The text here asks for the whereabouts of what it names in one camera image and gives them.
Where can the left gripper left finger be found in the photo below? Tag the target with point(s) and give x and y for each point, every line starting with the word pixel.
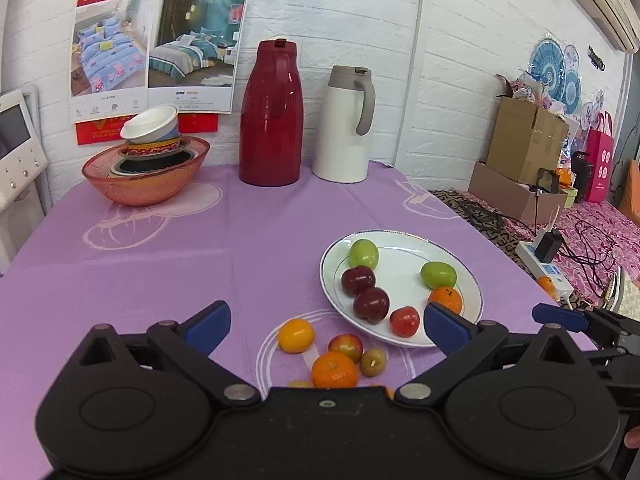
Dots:
pixel 188 345

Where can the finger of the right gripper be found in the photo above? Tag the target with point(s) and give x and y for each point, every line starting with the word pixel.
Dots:
pixel 570 320

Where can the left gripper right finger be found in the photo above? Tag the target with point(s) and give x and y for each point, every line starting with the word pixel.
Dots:
pixel 469 350

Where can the red apple-like fruit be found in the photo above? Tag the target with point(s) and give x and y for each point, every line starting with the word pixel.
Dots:
pixel 405 322

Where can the green oval fruit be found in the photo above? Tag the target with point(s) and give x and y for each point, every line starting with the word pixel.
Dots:
pixel 436 274

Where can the dark red plum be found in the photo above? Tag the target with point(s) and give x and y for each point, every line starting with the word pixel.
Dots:
pixel 372 305
pixel 356 280

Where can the round green fruit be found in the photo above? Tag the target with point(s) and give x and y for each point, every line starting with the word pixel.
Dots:
pixel 363 253

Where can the white power strip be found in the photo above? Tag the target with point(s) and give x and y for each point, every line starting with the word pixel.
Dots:
pixel 526 252

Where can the black power adapter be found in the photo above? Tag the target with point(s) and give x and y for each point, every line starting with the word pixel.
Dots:
pixel 548 245

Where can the front orange citrus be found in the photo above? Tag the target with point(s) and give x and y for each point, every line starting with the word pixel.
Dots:
pixel 389 392

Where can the brownish green fruit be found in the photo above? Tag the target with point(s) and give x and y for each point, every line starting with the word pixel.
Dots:
pixel 373 362
pixel 300 384

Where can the small yellow orange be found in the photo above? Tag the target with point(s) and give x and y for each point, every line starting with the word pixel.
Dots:
pixel 296 336

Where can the white round plate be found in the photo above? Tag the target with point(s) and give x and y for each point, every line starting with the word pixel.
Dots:
pixel 400 259

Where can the leopard print cloth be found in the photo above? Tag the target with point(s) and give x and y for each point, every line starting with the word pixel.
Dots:
pixel 506 234

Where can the red yellow peach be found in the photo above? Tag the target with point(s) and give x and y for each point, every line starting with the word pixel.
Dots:
pixel 348 345

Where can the flat cardboard box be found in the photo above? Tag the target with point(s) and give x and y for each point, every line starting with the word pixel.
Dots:
pixel 513 199

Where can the large orange mandarin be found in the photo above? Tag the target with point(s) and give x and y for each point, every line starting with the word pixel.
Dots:
pixel 333 370

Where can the orange glass bowl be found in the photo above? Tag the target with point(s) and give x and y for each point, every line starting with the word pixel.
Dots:
pixel 148 189

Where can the pink gift bag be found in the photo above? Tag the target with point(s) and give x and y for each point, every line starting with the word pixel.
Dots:
pixel 600 144

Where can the tall cardboard box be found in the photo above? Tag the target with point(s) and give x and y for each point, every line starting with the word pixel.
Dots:
pixel 526 139

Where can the stacked patterned bowls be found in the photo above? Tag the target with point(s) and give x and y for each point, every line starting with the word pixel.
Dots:
pixel 138 159

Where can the red thermos jug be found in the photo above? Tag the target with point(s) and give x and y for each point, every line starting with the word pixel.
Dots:
pixel 272 117

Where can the white water dispenser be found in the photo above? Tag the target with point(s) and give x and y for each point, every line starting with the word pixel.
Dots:
pixel 25 196

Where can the white thermos jug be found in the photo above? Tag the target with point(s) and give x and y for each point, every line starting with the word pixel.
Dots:
pixel 343 136

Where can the blue paper fan decoration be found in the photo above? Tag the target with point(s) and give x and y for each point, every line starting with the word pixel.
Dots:
pixel 557 68

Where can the bedding calendar poster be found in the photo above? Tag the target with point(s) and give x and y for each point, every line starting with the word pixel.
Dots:
pixel 127 56

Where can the white air conditioner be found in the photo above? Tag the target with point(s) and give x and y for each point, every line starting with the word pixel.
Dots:
pixel 618 20

